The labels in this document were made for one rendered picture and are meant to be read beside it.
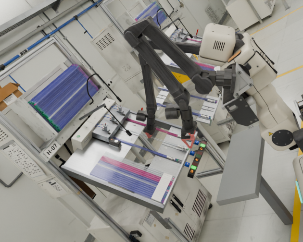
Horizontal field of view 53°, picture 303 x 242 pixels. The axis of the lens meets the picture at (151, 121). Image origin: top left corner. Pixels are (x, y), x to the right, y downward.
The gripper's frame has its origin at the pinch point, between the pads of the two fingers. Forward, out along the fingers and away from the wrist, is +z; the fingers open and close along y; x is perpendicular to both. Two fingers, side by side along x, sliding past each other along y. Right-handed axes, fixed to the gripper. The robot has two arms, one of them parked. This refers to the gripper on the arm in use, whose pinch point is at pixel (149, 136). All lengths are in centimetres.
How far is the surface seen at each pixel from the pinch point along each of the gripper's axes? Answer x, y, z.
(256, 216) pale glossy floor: 89, 1, 43
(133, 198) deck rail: 10.3, 48.6, 3.4
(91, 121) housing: -41.6, 8.9, -4.5
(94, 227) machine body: -22, 47, 69
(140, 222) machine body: 15, 47, 32
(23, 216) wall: -115, 38, 136
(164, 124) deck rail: 4.2, -19.5, 3.2
